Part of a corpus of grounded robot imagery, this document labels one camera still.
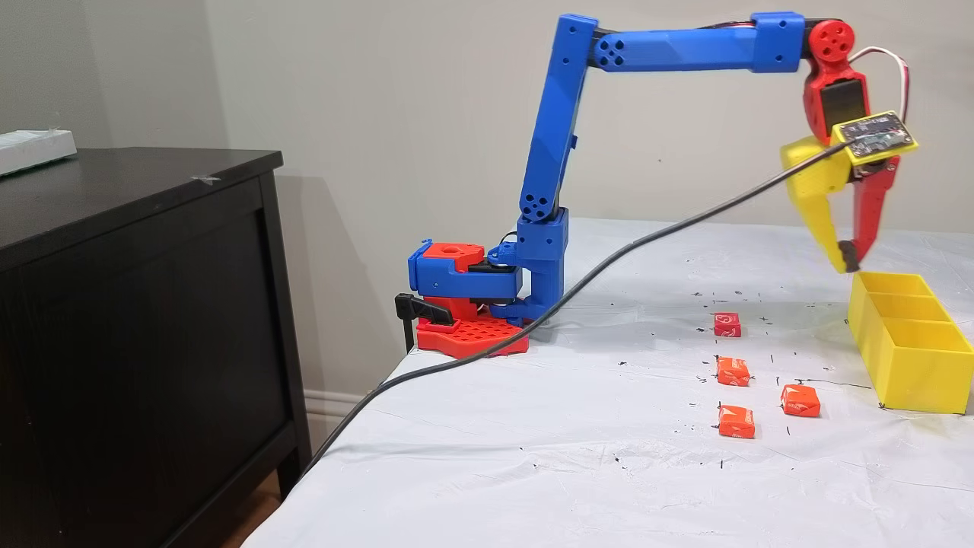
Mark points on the red candy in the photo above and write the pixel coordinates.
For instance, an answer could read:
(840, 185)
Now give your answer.
(727, 325)

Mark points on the orange candy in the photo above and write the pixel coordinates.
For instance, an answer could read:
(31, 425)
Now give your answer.
(736, 422)
(800, 400)
(733, 371)

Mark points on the yellow three-compartment box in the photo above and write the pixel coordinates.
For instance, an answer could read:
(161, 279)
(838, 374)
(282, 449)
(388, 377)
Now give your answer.
(913, 365)

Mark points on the white flat box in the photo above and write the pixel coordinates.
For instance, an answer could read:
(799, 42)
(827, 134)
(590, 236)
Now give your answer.
(34, 148)

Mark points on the white tablecloth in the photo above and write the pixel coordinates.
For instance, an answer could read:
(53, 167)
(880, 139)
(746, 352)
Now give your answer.
(609, 472)

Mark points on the black table clamp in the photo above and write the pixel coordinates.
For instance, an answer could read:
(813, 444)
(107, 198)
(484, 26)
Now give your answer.
(426, 310)

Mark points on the white baseboard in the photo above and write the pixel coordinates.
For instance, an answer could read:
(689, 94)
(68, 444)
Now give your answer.
(327, 407)

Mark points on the black wooden cabinet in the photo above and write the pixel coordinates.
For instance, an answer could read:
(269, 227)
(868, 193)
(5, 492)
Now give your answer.
(137, 342)

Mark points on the camera board on yellow mount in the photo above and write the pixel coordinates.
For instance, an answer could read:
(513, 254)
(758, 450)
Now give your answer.
(875, 137)

